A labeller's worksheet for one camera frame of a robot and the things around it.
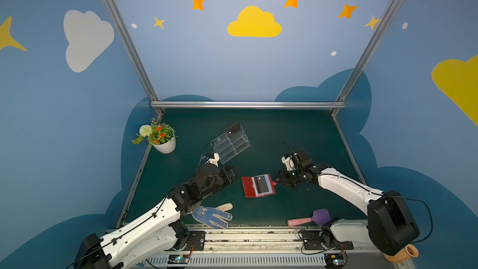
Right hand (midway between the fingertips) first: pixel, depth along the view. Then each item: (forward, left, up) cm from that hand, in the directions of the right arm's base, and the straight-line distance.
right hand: (278, 178), depth 86 cm
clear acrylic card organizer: (+19, +24, -1) cm, 31 cm away
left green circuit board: (-34, +40, -5) cm, 52 cm away
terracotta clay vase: (-27, -42, +6) cm, 50 cm away
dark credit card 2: (+26, +23, +4) cm, 35 cm away
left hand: (-5, +17, +13) cm, 22 cm away
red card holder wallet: (-3, +13, -5) cm, 15 cm away
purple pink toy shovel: (-15, -17, -4) cm, 23 cm away
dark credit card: (-1, +8, -6) cm, 9 cm away
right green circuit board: (-30, -21, -7) cm, 37 cm away
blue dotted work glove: (-18, +30, -5) cm, 35 cm away
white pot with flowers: (+14, +58, +9) cm, 61 cm away
